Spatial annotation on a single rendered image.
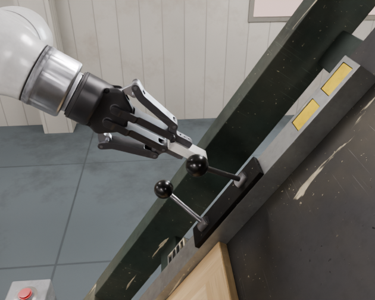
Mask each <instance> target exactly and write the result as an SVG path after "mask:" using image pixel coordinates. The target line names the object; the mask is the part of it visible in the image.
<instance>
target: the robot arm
mask: <svg viewBox="0 0 375 300"><path fill-rule="evenodd" d="M81 69H82V63H81V62H79V61H77V60H75V59H73V58H72V57H69V56H68V55H66V54H64V53H62V52H60V51H58V50H57V49H56V48H54V47H53V36H52V32H51V30H50V28H49V27H48V25H47V23H46V22H45V20H44V19H43V18H42V17H41V16H40V15H39V14H38V13H36V12H34V11H32V10H30V9H28V8H25V7H18V6H8V7H1V8H0V95H4V96H9V97H12V98H15V99H18V100H19V101H22V102H24V103H25V104H27V105H31V106H33V107H35V108H37V109H39V110H41V111H43V112H45V113H48V114H50V115H52V116H57V115H58V114H59V113H60V111H61V110H62V111H65V113H64V115H65V117H67V118H69V119H71V120H74V121H76V122H78V123H80V124H82V125H85V126H89V127H90V128H91V129H92V130H93V131H94V132H95V133H97V134H98V140H99V142H98V148H99V149H115V150H118V151H123V152H127V153H130V154H135V155H140V156H143V157H147V158H152V159H157V158H158V156H159V155H160V154H162V153H167V154H169V155H171V156H173V157H176V158H178V159H181V160H182V158H183V157H185V158H189V157H190V156H191V155H193V154H201V155H203V156H204V157H205V158H206V159H207V154H206V151H205V150H203V149H201V148H199V147H197V146H195V145H193V143H192V139H191V138H190V137H188V136H186V135H184V134H182V133H180V132H178V131H177V128H178V124H177V118H175V116H174V115H172V113H170V112H169V111H168V110H167V109H165V108H164V107H163V106H162V105H161V104H160V103H159V102H158V101H157V100H155V99H154V98H153V97H152V96H151V95H150V94H149V93H148V92H147V91H145V90H144V88H143V86H142V84H141V82H140V81H139V80H138V79H134V80H133V81H132V83H131V84H129V85H127V86H124V87H121V86H119V85H111V84H109V83H108V82H106V81H105V80H102V79H100V78H99V77H97V76H95V75H93V74H91V73H90V72H85V73H84V74H83V73H81V72H80V70H81ZM127 95H130V96H131V97H132V98H137V100H138V101H139V102H140V103H141V104H142V105H143V106H144V107H146V108H147V109H148V110H150V112H151V113H153V114H154V115H155V116H156V117H158V118H159V119H160V120H161V121H159V120H157V119H156V118H153V117H151V116H150V115H148V114H146V113H144V112H142V111H140V110H139V108H137V107H135V106H133V105H132V103H131V101H130V99H129V97H128V96H127ZM135 123H136V124H138V125H140V126H142V127H144V128H146V129H148V130H150V131H152V132H154V133H156V134H158V135H160V136H162V137H164V138H165V139H163V138H161V137H159V136H157V135H155V134H153V133H151V132H149V131H147V130H145V129H143V128H141V127H139V126H137V125H135ZM115 132H118V133H120V134H122V135H124V136H130V137H131V138H134V139H136V140H132V139H128V138H125V137H120V136H113V135H111V134H110V133H115ZM137 140H138V141H137ZM207 160H208V159H207Z"/></svg>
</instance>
